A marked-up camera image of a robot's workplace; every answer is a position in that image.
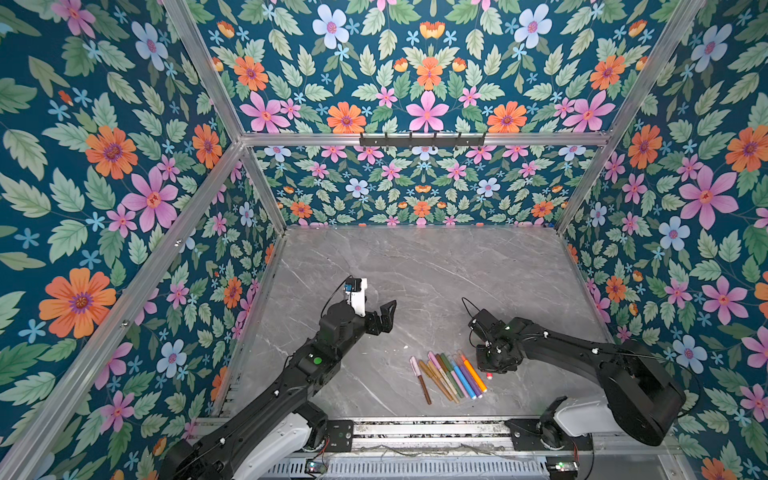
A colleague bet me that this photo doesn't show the orange highlighter pen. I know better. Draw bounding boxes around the orange highlighter pen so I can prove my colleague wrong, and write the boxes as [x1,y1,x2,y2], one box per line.
[456,350,487,395]

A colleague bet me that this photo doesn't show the purple highlighter pen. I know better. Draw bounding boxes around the purple highlighter pen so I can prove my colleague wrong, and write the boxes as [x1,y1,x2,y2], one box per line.
[450,355,483,398]

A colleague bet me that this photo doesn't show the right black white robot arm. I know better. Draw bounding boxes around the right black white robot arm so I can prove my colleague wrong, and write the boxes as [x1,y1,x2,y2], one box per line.
[469,309,686,446]

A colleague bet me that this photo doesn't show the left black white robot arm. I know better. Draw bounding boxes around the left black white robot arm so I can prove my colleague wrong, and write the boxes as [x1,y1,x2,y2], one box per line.
[158,300,397,479]

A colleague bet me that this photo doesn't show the blue highlighter pen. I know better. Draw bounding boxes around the blue highlighter pen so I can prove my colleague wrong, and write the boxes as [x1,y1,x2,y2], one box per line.
[443,354,477,400]

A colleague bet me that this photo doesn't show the brown pen pink cap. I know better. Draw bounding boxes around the brown pen pink cap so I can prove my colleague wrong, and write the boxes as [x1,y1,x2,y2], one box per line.
[409,356,432,405]

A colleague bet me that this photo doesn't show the pink pen green cap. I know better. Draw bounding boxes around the pink pen green cap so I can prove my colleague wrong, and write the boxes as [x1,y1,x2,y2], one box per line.
[436,353,468,398]

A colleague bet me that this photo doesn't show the dark green pen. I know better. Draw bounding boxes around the dark green pen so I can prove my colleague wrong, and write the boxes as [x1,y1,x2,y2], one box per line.
[435,353,464,400]

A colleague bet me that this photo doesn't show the brown pen tan cap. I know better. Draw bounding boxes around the brown pen tan cap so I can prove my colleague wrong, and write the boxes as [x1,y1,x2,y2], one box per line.
[418,360,453,401]

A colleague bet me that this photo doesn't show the beige pen pink cap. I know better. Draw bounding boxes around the beige pen pink cap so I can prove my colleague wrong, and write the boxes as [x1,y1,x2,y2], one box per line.
[428,351,459,403]

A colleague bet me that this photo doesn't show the tan brown pen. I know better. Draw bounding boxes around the tan brown pen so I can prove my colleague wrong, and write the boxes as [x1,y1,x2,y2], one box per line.
[419,361,455,402]

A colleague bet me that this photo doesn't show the right small circuit board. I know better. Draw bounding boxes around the right small circuit board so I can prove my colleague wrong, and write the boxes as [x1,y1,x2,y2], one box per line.
[546,459,579,480]

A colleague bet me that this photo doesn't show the small circuit board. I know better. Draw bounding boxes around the small circuit board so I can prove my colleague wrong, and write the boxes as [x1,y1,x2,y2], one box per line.
[546,459,579,480]
[305,460,328,476]

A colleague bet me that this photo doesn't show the left small circuit board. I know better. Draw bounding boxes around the left small circuit board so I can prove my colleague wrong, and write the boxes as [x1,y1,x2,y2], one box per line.
[305,460,328,476]

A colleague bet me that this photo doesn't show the black hook rack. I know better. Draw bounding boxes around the black hook rack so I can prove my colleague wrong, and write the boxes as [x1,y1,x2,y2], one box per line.
[358,132,486,149]

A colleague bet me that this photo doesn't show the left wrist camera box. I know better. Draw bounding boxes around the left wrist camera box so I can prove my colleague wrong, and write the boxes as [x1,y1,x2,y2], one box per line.
[344,277,368,317]

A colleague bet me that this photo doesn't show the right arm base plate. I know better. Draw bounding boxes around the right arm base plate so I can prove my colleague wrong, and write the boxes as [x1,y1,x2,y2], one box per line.
[504,418,594,452]

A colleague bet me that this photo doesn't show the white slotted cable duct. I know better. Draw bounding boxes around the white slotted cable duct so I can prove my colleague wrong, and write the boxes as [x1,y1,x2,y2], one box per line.
[262,457,549,479]

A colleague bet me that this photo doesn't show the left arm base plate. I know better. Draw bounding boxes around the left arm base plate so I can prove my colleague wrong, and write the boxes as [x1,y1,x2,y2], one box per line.
[311,420,355,453]

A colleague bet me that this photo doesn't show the aluminium front rail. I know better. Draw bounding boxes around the aluminium front rail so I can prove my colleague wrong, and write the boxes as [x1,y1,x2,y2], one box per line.
[179,415,685,460]

